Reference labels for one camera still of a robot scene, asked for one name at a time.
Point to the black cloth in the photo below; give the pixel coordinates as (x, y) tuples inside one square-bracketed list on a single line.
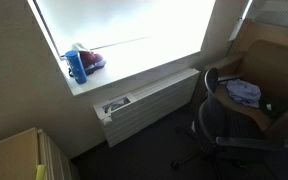
[(272, 106)]

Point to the light blue cloth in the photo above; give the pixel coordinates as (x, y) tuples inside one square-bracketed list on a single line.
[(244, 93)]

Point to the black mesh office chair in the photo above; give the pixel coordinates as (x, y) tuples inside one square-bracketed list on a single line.
[(223, 133)]

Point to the brown armchair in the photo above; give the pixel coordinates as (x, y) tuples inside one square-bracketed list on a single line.
[(258, 56)]

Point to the blue water bottle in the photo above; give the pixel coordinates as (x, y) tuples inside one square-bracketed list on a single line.
[(76, 66)]

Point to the yellow marker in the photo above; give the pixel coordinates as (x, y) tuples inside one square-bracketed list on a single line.
[(40, 172)]

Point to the light wooden cabinet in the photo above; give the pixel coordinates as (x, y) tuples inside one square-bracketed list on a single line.
[(22, 153)]

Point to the white wall radiator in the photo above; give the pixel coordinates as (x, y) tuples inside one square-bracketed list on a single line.
[(128, 114)]

